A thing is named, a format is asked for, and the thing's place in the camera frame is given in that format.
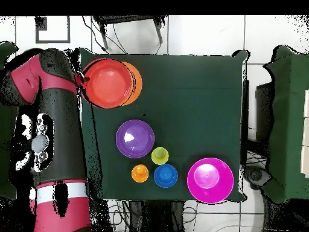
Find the orange cup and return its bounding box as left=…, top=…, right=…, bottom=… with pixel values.
left=131, top=164, right=150, bottom=184

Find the purple bowl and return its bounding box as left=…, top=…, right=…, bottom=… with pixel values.
left=115, top=119, right=155, bottom=159

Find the large yellow-orange bowl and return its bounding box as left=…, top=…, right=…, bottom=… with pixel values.
left=120, top=60, right=143, bottom=106

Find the green cloth covered side table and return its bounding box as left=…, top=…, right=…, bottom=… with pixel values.
left=263, top=45, right=309, bottom=204
left=0, top=42, right=19, bottom=200

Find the red bowl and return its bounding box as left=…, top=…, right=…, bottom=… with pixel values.
left=81, top=58, right=135, bottom=109

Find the dark green tablecloth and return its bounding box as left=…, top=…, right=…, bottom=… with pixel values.
left=75, top=47, right=249, bottom=202

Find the bundle of floor cables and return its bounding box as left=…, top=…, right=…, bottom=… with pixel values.
left=107, top=199, right=132, bottom=232

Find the yellow cup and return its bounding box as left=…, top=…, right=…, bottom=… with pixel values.
left=151, top=146, right=170, bottom=166

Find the pink bowl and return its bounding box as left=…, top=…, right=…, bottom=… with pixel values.
left=186, top=157, right=235, bottom=204

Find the dark blue bowl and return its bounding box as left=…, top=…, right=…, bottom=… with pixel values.
left=153, top=163, right=179, bottom=189

